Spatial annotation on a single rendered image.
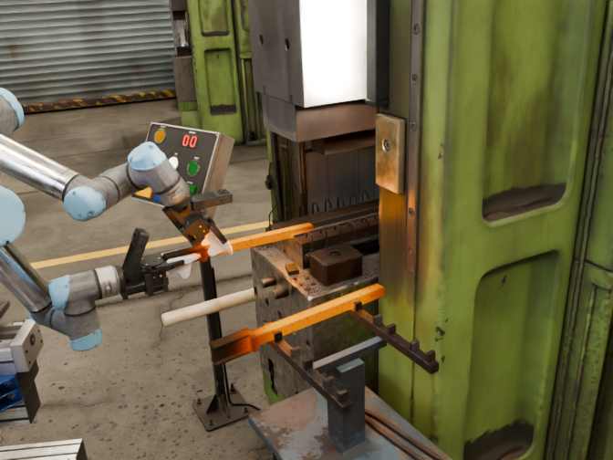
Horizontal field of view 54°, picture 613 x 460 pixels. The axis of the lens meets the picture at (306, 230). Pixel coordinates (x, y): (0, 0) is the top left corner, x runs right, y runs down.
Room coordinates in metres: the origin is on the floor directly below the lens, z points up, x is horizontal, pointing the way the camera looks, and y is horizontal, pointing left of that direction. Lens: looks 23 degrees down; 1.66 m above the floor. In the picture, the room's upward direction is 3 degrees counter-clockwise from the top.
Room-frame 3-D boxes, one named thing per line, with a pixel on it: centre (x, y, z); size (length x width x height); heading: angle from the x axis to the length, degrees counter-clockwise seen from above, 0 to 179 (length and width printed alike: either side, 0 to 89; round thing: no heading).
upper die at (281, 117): (1.65, -0.13, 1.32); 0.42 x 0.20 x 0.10; 117
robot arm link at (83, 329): (1.28, 0.57, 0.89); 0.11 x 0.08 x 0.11; 56
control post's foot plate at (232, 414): (2.02, 0.39, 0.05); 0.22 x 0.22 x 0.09; 27
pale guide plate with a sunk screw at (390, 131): (1.33, -0.20, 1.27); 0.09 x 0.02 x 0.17; 27
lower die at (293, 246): (1.65, -0.13, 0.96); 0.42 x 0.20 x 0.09; 117
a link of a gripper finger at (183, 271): (1.37, 0.31, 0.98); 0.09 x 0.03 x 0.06; 114
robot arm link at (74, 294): (1.27, 0.56, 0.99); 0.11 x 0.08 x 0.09; 117
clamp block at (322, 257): (1.42, -0.08, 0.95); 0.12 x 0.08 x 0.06; 117
